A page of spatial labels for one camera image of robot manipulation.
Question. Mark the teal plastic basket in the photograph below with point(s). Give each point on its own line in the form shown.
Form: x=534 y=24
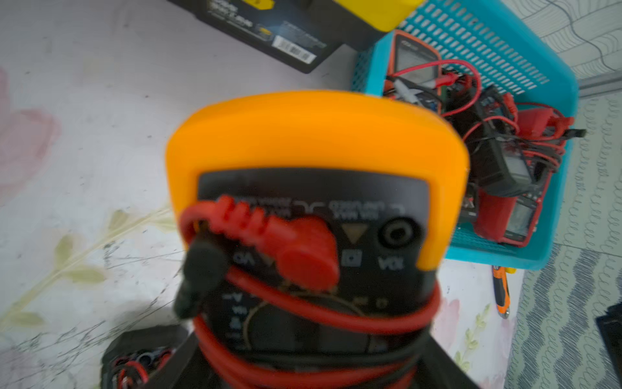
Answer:
x=508 y=55

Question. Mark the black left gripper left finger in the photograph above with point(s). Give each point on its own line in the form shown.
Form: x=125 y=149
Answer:
x=187 y=368

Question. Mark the yellow black toolbox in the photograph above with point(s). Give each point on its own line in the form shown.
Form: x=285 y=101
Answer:
x=302 y=34

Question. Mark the orange red multimeter pair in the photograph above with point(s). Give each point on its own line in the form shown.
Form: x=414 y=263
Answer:
x=418 y=75

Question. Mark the yellow orange multimeter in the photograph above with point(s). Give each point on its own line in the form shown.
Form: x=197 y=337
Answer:
x=314 y=223

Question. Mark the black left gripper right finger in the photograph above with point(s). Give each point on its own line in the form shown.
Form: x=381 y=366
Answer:
x=436 y=370

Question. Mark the black multimeter red leads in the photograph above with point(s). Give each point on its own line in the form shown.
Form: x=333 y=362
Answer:
x=133 y=357

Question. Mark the dark green wide multimeter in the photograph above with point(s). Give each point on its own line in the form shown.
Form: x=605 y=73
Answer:
x=498 y=165

